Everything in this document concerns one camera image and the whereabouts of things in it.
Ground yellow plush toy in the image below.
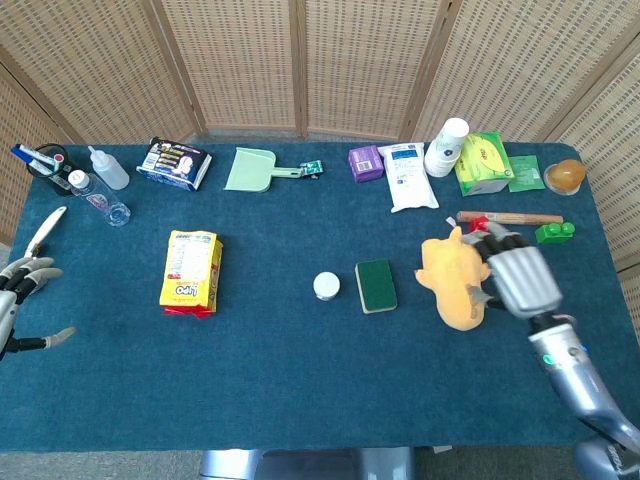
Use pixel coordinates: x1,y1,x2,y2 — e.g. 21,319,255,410
413,225,495,332

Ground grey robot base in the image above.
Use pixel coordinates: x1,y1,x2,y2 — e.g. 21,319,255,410
198,448,417,480

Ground mint green dustpan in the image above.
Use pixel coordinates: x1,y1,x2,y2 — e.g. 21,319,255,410
223,146,305,194

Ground orange bun in wrapper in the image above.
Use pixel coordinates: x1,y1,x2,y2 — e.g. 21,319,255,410
548,158,586,192

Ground clear soap dish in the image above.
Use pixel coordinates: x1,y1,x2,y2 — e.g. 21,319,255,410
543,164,584,196

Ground clear plastic water bottle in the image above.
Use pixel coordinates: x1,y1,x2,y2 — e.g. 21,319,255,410
67,169,132,228

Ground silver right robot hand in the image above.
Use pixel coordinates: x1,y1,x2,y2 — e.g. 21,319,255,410
462,222,564,320

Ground purple box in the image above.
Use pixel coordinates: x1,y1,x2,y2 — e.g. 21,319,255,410
347,144,385,184

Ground woven wooden folding screen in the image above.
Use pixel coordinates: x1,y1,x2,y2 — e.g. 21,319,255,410
0,0,640,331

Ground yellow red snack bag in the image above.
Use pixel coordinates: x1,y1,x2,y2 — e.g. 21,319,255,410
158,229,225,320

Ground green and yellow sponge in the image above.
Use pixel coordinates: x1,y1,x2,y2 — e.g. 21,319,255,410
354,258,399,315

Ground green sachet packet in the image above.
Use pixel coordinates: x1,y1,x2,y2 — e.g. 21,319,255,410
507,155,547,194

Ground dark blue pad package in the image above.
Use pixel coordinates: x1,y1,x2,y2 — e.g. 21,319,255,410
135,137,213,192

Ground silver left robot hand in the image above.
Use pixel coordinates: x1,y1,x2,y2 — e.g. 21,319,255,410
0,257,77,361

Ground green toy brick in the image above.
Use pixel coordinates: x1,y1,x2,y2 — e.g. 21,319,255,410
534,222,576,246

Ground white squeeze bottle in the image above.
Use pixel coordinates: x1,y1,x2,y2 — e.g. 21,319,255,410
87,145,131,192

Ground small white jar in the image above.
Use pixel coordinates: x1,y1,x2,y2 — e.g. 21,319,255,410
312,271,342,302

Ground white wet wipes pack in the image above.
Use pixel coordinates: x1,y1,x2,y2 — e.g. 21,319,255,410
376,142,441,214

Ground blue table cloth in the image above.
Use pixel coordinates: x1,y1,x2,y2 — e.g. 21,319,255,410
0,142,640,454

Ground stack of paper cups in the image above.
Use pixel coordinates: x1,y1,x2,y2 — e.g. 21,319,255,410
423,117,470,178

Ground green tissue box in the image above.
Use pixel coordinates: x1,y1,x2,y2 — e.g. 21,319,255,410
453,131,516,197

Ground white marker blue cap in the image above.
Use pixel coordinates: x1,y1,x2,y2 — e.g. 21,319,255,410
24,157,56,177
10,143,66,165

